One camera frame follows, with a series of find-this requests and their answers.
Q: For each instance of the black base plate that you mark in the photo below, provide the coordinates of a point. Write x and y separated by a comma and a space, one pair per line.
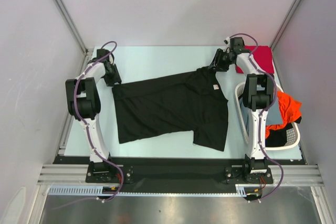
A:
166, 186

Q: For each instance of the black garment in basket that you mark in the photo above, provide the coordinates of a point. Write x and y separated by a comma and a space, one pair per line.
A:
287, 137

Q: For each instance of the grey blue t shirt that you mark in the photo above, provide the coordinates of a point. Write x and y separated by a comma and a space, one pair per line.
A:
273, 117

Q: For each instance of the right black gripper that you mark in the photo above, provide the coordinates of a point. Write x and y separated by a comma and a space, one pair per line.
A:
219, 60

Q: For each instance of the white laundry basket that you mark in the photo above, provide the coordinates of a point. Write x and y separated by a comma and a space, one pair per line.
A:
238, 93

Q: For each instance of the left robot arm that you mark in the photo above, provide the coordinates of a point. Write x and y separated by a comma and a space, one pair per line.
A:
84, 105

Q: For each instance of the folded red t shirt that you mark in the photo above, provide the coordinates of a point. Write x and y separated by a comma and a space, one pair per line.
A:
263, 58

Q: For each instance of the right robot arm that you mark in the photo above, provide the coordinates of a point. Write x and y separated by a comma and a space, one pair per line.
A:
259, 95

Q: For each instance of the black t shirt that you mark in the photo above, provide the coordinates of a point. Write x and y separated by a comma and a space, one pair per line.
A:
190, 101

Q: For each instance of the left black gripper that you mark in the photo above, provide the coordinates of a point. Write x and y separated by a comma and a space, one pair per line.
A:
116, 78

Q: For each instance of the white cable duct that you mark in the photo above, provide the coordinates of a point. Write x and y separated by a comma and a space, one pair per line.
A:
107, 191

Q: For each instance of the aluminium frame rail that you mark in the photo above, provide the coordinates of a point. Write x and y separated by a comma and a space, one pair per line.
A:
291, 175

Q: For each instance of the orange t shirt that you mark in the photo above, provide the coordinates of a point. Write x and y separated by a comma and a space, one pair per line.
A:
289, 111

